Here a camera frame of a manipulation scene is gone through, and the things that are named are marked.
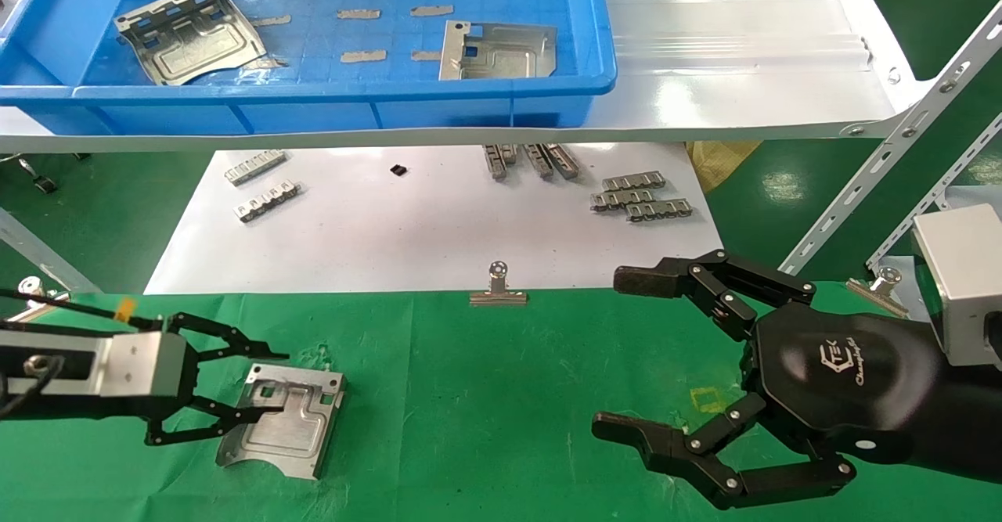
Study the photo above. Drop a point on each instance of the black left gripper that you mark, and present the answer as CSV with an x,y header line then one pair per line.
x,y
78,406

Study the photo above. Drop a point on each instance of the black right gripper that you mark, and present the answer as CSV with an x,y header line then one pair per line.
x,y
845,381

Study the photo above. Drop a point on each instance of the stamped metal plate part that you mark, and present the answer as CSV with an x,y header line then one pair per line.
x,y
290,436
196,48
509,56

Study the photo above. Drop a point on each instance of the small slotted metal strip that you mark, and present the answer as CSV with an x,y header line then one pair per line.
x,y
538,162
659,210
634,181
495,163
622,199
256,168
510,154
564,162
268,201

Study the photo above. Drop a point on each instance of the yellow woven sack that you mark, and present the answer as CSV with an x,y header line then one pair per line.
x,y
716,163

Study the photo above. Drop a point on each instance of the green table cloth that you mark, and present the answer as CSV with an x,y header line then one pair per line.
x,y
470,428

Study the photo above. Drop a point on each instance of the small black plastic part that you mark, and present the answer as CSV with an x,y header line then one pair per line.
x,y
398,170

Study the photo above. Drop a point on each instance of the blue plastic bin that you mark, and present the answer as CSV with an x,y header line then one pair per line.
x,y
313,111

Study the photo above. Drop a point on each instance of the white metal shelf rack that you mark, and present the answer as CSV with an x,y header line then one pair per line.
x,y
744,76

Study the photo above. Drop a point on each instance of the brown tape strip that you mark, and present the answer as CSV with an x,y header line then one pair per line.
x,y
432,10
271,20
364,56
358,14
426,55

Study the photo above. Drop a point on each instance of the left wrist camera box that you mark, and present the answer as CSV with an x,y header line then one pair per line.
x,y
141,365

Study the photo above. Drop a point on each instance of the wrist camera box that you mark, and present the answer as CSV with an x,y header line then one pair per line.
x,y
141,365
967,287

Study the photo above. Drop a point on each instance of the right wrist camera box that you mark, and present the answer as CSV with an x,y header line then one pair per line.
x,y
967,287

